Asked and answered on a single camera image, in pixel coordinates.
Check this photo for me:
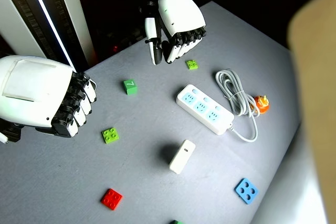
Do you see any white cabinet with light strip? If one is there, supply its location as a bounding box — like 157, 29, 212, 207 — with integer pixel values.
0, 0, 98, 71

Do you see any blue four-hole foam block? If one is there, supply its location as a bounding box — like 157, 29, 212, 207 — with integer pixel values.
234, 178, 259, 205

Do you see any red toy brick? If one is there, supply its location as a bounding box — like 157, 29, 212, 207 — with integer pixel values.
100, 188, 123, 211

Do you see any green number seven cube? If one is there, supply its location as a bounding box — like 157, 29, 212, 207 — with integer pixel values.
123, 79, 138, 95

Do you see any white charger block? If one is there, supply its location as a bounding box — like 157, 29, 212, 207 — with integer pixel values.
169, 139, 196, 175

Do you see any beige blurred board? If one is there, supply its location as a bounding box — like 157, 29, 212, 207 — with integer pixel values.
287, 0, 336, 224

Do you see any grey table cloth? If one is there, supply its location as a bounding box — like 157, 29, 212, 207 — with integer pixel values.
0, 1, 302, 224

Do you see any lime green toy brick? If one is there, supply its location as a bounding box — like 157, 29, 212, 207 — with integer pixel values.
185, 59, 199, 71
101, 127, 120, 145

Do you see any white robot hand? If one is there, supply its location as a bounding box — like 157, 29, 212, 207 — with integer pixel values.
144, 0, 207, 66
0, 55, 97, 138

